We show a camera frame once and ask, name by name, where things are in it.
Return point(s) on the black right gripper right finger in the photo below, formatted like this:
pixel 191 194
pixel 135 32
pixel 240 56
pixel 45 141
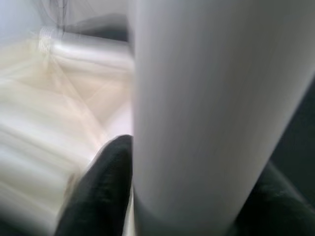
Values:
pixel 278 209

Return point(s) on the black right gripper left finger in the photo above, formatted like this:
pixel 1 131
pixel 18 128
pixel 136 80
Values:
pixel 103 196

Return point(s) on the white plastic table top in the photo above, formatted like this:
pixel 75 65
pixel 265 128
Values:
pixel 49 123

